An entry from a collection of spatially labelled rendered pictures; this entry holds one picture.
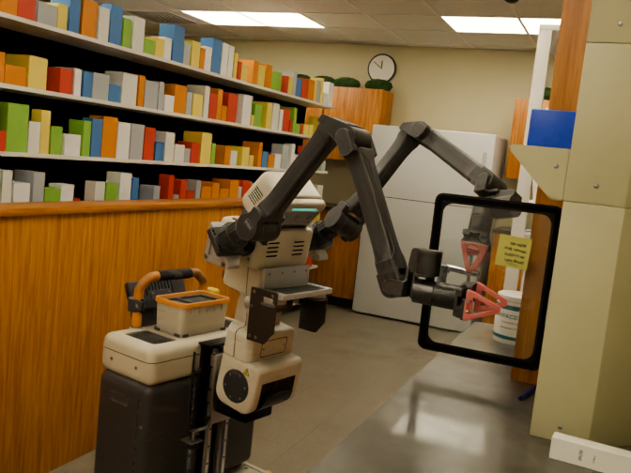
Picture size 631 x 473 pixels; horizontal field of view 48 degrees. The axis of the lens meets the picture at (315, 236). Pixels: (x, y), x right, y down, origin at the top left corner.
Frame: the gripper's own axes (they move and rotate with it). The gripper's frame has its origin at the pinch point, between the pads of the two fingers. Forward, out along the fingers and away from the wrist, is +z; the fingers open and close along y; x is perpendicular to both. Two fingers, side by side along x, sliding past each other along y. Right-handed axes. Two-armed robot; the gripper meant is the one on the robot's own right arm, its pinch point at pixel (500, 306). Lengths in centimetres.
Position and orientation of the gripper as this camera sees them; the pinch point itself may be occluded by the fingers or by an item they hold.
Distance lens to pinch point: 162.4
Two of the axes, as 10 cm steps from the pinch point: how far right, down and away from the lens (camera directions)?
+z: 9.1, 1.5, -3.8
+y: 3.9, -0.7, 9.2
